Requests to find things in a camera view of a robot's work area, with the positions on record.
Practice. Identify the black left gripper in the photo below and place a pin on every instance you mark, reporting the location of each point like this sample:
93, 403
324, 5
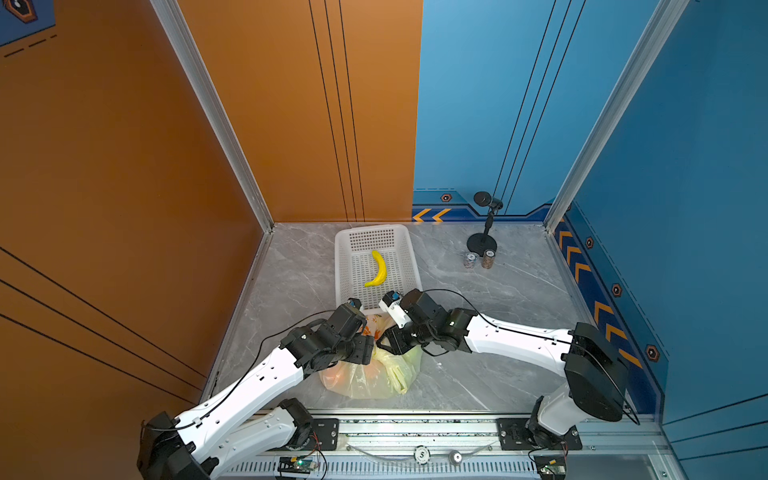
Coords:
365, 349

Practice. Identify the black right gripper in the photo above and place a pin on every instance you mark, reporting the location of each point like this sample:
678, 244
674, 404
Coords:
396, 346

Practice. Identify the translucent printed plastic bag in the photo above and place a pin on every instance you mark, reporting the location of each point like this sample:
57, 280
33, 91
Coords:
387, 375

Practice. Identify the yellow banana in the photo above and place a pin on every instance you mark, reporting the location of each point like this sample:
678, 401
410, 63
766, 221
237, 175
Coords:
381, 274

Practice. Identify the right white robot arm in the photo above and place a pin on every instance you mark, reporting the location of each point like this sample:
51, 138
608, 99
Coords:
594, 372

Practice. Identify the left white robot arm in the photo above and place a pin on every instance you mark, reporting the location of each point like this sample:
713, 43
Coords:
206, 441

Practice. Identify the white perforated plastic basket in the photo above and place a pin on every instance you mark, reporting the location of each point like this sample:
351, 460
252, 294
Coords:
355, 264

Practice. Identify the orange grey poker chip stack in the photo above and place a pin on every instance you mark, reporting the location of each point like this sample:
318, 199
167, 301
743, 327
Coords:
488, 259

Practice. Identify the black microphone stand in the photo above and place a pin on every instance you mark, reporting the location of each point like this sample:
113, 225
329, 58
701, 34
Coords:
480, 243

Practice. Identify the green circuit board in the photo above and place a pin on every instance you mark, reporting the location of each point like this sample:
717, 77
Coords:
296, 466

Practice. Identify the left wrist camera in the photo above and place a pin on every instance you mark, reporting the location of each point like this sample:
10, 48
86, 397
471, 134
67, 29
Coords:
355, 304

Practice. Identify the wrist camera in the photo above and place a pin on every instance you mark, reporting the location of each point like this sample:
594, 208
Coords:
391, 304
355, 304

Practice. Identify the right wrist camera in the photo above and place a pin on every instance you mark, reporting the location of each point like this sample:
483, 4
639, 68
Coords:
391, 304

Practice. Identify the small black box on rail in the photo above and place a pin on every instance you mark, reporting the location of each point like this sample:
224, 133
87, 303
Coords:
551, 467

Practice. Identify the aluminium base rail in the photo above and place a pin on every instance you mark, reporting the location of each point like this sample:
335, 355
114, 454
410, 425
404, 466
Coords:
378, 444

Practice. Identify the aluminium corner post left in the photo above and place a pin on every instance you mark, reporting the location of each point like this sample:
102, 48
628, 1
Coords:
176, 29

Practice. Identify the aluminium corner post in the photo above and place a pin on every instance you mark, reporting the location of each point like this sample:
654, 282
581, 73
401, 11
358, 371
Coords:
176, 29
652, 40

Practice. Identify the aluminium corner post right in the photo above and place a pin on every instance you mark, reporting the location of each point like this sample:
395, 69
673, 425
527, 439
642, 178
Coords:
652, 40

